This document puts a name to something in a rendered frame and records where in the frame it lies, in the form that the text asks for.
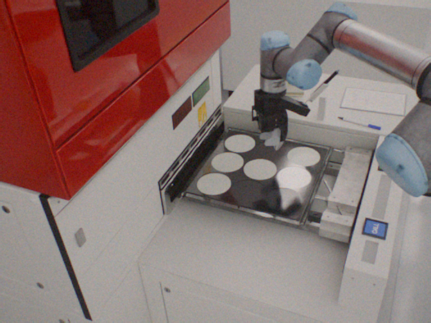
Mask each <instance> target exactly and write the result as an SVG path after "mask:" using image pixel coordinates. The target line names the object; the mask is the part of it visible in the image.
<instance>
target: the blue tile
mask: <svg viewBox="0 0 431 323"><path fill-rule="evenodd" d="M385 229H386V224H382V223H379V222H373V221H370V220H367V221H366V226H365V229H364V232H366V233H371V234H374V235H376V236H381V237H384V235H385Z"/></svg>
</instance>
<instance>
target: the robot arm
mask: <svg viewBox="0 0 431 323"><path fill-rule="evenodd" d="M289 45H290V36H289V34H288V33H286V32H284V31H278V30H272V31H267V32H265V33H264V34H263V35H262V36H261V38H260V89H256V90H254V106H252V121H255V120H256V121H258V128H259V130H261V134H260V139H261V140H265V143H264V144H265V145H266V146H274V149H275V151H277V150H278V149H279V148H281V146H282V145H283V143H284V141H285V140H286V138H287V134H288V114H287V110H289V111H291V112H294V113H297V114H298V115H301V116H304V117H307V115H308V113H309V112H310V109H309V108H308V106H307V104H306V103H304V102H303V101H298V100H296V99H293V98H291V97H288V96H286V95H285V94H286V93H287V84H288V83H289V84H290V85H292V86H295V87H297V88H298V89H300V90H310V89H311V88H314V87H315V86H316V85H317V84H318V83H319V82H320V78H321V76H322V73H323V72H322V68H321V64H322V63H323V62H324V61H325V60H326V58H327V57H328V56H329V55H330V54H331V52H332V51H333V50H334V49H336V50H338V51H340V52H342V53H344V54H346V55H348V56H350V57H352V58H354V59H356V60H358V61H360V62H362V63H364V64H366V65H368V66H369V67H371V68H373V69H375V70H376V71H378V72H380V73H382V74H384V75H386V76H388V77H390V78H392V79H394V80H395V81H397V82H399V83H401V84H403V85H405V86H407V87H409V88H411V89H413V90H415V94H416V95H417V97H418V98H419V99H420V101H419V102H418V104H416V105H415V106H414V107H413V108H412V109H411V111H410V112H409V113H408V114H406V116H405V117H404V118H403V119H402V120H401V121H400V123H399V124H398V125H397V126H396V127H395V128H394V129H393V130H392V131H391V132H390V133H389V134H387V135H386V136H385V138H384V141H383V142H382V143H381V145H380V146H378V147H377V149H376V151H375V159H376V161H377V163H378V164H379V166H381V168H382V170H383V171H384V172H385V173H386V174H387V175H388V176H389V177H390V178H391V179H392V180H393V181H394V183H396V184H397V185H398V186H399V187H400V188H401V189H402V190H403V191H405V192H406V193H408V194H409V195H411V196H413V197H420V196H421V195H423V196H425V197H431V53H429V52H427V51H424V50H422V49H420V48H417V47H414V46H412V45H410V44H407V43H405V42H402V41H401V40H398V39H396V38H394V37H391V36H389V35H388V34H386V33H382V32H381V31H378V30H376V29H373V28H371V27H369V26H367V25H364V24H362V23H359V22H358V17H357V14H356V13H355V12H354V11H353V10H352V9H351V8H350V7H349V6H346V5H345V4H343V3H341V2H334V3H333V5H332V6H331V7H330V8H329V9H328V10H327V11H326V12H325V13H324V14H323V15H322V17H321V18H320V19H319V20H318V22H317V23H316V24H315V25H314V26H313V27H312V28H311V29H310V31H309V32H308V33H307V34H306V35H305V36H304V37H303V40H302V41H301V42H300V43H299V44H298V45H297V46H296V48H295V49H293V48H291V47H290V46H289ZM253 110H255V111H256V113H257V116H256V117H253Z"/></svg>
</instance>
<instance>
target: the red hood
mask: <svg viewBox="0 0 431 323"><path fill-rule="evenodd" d="M230 36H231V19H230V0H0V181H1V182H4V183H8V184H11V185H15V186H19V187H22V188H26V189H29V190H33V191H36V192H40V193H43V194H47V195H51V196H54V197H58V198H61V199H65V200H68V201H69V200H70V199H71V198H72V197H73V196H74V195H75V194H76V193H77V192H78V191H79V190H80V189H81V188H83V187H84V186H85V185H86V184H87V182H88V181H89V180H90V179H91V178H92V177H93V176H94V175H95V174H96V173H97V172H98V171H99V170H100V168H101V167H102V166H103V165H104V164H105V163H106V162H107V161H108V160H109V159H110V158H111V157H112V156H113V155H114V154H116V153H117V152H118V151H119V150H120V149H121V147H122V146H123V145H124V144H125V143H126V142H127V141H128V140H129V139H130V138H131V137H132V136H133V135H134V134H135V133H136V132H137V131H138V130H139V129H140V128H141V127H142V126H143V125H144V124H145V123H146V122H147V121H148V120H149V119H150V118H152V116H154V114H155V113H156V112H157V111H158V110H159V109H160V108H161V107H162V106H163V105H164V103H165V102H166V101H167V100H168V99H169V98H170V97H171V96H172V95H173V94H174V93H175V92H176V91H177V90H178V89H179V88H180V87H182V86H183V85H184V84H185V83H186V82H187V81H188V80H189V79H190V78H191V76H192V75H193V74H194V73H195V72H196V71H197V70H198V69H199V68H200V67H201V66H202V65H203V64H204V63H205V62H206V61H207V60H208V59H209V58H210V57H211V56H212V55H213V54H214V53H215V52H216V51H217V50H218V49H219V48H220V47H221V46H222V45H223V44H224V43H225V42H226V41H227V40H228V38H229V37H230Z"/></svg>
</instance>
